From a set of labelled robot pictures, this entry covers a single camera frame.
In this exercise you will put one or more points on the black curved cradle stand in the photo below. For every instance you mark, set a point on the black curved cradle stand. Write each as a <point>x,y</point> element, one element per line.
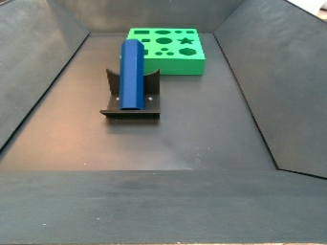
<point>151,98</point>

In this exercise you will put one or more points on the blue hexagonal prism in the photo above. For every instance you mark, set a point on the blue hexagonal prism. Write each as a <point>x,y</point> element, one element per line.
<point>131,75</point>

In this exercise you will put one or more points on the green shape-sorter foam block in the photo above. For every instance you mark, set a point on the green shape-sorter foam block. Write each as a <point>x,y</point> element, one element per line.
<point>173,50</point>

